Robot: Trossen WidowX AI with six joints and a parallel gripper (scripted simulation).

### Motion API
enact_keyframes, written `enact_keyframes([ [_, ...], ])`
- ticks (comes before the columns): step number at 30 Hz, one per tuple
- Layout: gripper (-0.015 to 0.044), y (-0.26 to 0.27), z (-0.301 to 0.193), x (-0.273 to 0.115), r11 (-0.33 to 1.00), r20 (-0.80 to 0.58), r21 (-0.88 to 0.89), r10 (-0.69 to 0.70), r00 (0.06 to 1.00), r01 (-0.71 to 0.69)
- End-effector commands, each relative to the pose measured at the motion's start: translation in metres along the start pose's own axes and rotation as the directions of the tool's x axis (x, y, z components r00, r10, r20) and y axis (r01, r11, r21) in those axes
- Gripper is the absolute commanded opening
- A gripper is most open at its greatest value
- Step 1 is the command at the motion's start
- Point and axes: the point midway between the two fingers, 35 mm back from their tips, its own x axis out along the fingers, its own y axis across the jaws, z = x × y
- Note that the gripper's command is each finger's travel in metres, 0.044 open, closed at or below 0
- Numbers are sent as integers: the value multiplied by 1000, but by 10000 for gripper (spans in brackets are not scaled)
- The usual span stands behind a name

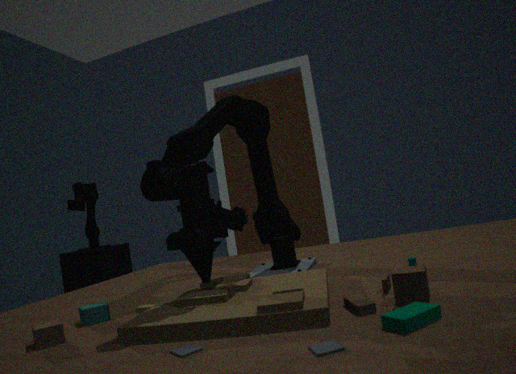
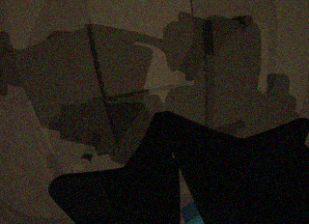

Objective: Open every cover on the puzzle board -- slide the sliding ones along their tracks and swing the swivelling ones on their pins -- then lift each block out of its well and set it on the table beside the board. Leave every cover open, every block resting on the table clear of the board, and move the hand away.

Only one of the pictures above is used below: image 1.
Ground teal square block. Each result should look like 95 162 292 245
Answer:
78 301 110 326

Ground tan wooden puzzle board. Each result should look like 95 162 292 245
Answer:
117 268 331 344

